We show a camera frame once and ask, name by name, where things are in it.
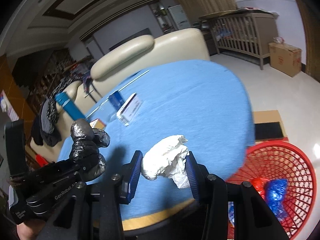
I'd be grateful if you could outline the cream leather sofa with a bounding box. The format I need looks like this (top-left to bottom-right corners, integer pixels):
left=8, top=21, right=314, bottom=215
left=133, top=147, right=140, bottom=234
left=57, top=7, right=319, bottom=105
left=30, top=28, right=211, bottom=163

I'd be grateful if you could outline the red plastic bag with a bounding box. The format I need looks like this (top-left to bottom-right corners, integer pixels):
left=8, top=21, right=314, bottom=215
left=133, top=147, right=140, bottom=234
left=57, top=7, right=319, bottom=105
left=249, top=178, right=269, bottom=200

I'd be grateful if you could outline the clear plastic tray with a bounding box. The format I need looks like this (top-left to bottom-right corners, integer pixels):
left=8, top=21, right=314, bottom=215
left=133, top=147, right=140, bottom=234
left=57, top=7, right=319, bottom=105
left=86, top=101, right=117, bottom=126

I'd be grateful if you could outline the white purple medicine box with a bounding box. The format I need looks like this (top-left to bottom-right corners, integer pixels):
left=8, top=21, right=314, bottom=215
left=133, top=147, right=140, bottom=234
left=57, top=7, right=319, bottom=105
left=116, top=93, right=142, bottom=126

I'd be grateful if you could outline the purple strap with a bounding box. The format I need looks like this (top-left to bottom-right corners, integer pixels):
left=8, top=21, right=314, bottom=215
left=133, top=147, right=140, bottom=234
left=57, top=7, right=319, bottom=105
left=82, top=71, right=103, bottom=99

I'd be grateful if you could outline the white thin rod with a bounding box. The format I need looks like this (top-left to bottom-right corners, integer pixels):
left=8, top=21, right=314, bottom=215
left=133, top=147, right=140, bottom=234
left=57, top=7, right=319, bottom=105
left=85, top=69, right=151, bottom=118

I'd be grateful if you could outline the black plastic bag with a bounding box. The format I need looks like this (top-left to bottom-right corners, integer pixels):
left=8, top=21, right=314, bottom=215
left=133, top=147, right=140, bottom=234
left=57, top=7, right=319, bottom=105
left=69, top=119, right=110, bottom=182

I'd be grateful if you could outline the blue white snack wrapper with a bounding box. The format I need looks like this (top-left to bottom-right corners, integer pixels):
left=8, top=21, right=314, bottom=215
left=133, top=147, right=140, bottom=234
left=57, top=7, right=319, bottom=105
left=228, top=202, right=235, bottom=227

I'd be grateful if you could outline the flat cardboard box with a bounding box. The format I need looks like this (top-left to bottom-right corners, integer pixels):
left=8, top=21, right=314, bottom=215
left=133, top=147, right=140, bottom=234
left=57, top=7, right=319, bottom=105
left=253, top=110, right=288, bottom=142

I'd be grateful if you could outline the red yellow white box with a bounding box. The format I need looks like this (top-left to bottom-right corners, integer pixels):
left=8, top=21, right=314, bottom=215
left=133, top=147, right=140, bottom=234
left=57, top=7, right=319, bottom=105
left=89, top=118, right=106, bottom=129

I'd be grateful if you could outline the wooden door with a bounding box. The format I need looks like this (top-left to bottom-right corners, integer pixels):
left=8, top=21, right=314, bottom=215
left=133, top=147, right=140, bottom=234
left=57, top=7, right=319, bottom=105
left=296, top=0, right=320, bottom=82

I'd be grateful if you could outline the brown cardboard box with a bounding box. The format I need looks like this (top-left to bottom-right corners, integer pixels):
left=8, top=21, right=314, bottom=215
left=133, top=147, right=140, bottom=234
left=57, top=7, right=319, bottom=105
left=269, top=42, right=302, bottom=77

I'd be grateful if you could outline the red plastic mesh basket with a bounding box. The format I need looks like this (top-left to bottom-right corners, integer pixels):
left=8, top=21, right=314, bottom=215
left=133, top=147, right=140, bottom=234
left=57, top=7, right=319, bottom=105
left=228, top=140, right=317, bottom=239

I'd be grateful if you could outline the black tablet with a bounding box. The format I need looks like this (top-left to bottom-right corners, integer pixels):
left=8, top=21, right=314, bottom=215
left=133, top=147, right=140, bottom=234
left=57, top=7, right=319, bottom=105
left=254, top=122, right=284, bottom=141

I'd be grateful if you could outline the blue table cloth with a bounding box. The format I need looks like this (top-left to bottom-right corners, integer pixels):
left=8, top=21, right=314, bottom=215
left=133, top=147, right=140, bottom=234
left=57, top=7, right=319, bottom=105
left=56, top=59, right=256, bottom=222

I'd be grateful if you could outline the dark clothes pile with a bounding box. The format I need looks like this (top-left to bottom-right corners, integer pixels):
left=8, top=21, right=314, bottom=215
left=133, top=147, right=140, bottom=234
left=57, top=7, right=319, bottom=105
left=31, top=74, right=82, bottom=147

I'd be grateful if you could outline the blue cylinder bottle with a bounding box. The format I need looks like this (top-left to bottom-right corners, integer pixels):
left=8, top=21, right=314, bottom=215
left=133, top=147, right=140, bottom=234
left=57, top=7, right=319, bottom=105
left=55, top=92, right=85, bottom=121

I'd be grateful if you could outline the blue plastic bag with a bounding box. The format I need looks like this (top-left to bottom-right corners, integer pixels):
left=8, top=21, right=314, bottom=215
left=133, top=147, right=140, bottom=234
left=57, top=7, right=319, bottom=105
left=265, top=179, right=287, bottom=222

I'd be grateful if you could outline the wooden baby crib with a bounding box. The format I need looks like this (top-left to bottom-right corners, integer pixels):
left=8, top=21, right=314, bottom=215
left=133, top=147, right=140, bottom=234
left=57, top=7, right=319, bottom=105
left=199, top=7, right=278, bottom=70

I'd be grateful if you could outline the person left hand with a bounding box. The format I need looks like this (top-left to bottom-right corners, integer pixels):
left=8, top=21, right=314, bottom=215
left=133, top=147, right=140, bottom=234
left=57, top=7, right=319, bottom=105
left=16, top=219, right=46, bottom=240

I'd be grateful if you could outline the white refrigerator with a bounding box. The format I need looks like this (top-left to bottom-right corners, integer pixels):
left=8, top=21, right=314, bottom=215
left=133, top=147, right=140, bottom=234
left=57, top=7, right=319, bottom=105
left=168, top=4, right=191, bottom=30

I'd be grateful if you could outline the white paper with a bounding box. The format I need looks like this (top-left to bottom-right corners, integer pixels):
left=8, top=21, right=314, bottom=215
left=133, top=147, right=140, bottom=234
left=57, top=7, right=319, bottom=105
left=141, top=135, right=190, bottom=189

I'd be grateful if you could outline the dark blue torn carton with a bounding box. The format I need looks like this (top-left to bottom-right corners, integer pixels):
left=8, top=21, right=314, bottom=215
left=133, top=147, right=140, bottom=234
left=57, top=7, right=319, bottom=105
left=108, top=90, right=125, bottom=111

